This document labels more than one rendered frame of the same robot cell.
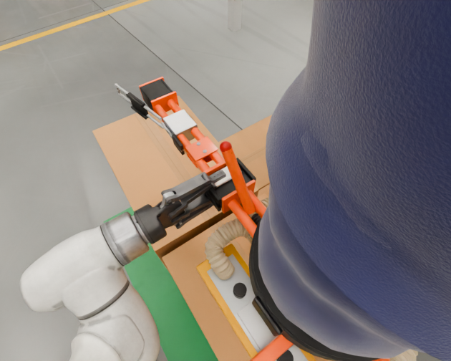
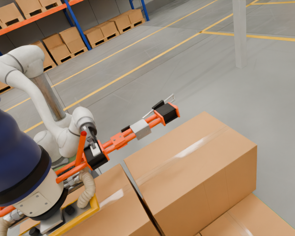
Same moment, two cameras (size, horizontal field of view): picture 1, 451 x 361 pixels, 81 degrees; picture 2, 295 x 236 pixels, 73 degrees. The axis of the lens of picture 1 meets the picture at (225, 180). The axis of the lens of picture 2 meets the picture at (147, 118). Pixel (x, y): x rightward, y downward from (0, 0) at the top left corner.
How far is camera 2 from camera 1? 92 cm
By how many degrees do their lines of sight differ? 70
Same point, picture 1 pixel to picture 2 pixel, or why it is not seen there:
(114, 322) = (64, 134)
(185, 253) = (118, 173)
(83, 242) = (80, 113)
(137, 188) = (161, 143)
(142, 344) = (61, 146)
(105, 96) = not seen: outside the picture
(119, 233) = (80, 121)
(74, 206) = not seen: hidden behind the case
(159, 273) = not seen: hidden behind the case
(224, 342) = (75, 195)
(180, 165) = (177, 159)
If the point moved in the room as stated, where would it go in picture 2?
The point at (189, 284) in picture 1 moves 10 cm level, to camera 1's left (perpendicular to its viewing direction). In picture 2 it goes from (103, 177) to (107, 162)
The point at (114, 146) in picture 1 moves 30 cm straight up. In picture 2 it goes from (192, 124) to (182, 82)
